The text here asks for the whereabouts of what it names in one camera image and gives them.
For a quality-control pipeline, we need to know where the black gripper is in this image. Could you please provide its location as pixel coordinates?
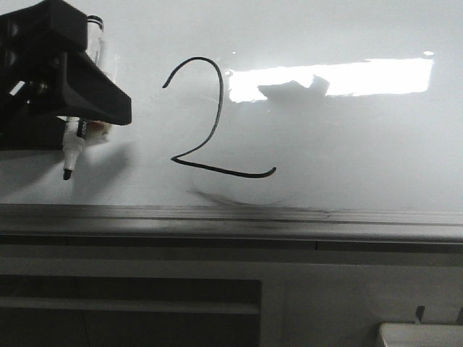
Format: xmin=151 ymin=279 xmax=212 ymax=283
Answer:
xmin=1 ymin=1 xmax=132 ymax=148

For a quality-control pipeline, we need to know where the dark wall vent panel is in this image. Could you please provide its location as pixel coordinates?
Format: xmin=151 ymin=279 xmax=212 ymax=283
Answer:
xmin=1 ymin=275 xmax=262 ymax=346

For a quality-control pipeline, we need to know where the white whiteboard with aluminium frame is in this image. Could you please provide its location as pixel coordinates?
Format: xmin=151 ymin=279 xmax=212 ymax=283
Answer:
xmin=1 ymin=1 xmax=462 ymax=243

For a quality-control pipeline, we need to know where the white black whiteboard marker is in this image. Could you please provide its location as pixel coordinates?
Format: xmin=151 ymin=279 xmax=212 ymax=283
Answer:
xmin=62 ymin=15 xmax=104 ymax=181

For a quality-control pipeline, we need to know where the red magnet taped to marker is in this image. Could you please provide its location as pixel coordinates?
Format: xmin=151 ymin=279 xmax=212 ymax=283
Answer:
xmin=86 ymin=121 xmax=112 ymax=145

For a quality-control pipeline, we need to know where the white plastic marker tray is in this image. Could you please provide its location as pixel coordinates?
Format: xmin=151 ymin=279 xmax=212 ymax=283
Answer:
xmin=375 ymin=323 xmax=462 ymax=347

